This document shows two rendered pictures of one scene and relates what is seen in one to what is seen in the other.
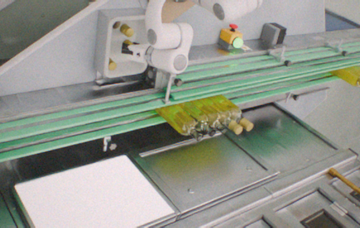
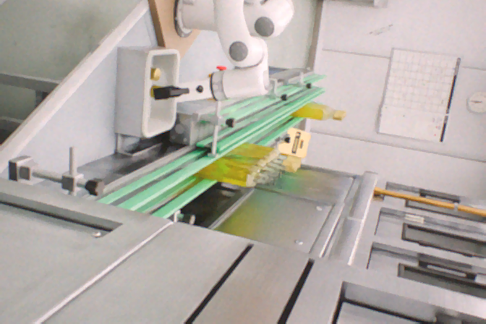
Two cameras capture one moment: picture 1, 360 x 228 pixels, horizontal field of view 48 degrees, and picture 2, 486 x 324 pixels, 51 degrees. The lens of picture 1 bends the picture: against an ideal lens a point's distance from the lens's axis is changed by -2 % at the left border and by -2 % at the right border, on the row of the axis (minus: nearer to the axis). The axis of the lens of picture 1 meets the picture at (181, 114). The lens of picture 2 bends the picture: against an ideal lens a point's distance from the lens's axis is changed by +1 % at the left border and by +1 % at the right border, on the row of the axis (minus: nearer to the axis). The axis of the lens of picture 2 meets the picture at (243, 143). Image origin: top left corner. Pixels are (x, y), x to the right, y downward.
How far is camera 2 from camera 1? 0.78 m
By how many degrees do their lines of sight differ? 32
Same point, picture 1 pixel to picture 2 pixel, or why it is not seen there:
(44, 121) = (113, 202)
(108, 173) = not seen: hidden behind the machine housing
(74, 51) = (96, 109)
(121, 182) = not seen: hidden behind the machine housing
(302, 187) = (371, 210)
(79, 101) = (131, 172)
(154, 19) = (240, 28)
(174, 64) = (264, 82)
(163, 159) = (236, 226)
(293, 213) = (388, 234)
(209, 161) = (278, 213)
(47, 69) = (71, 139)
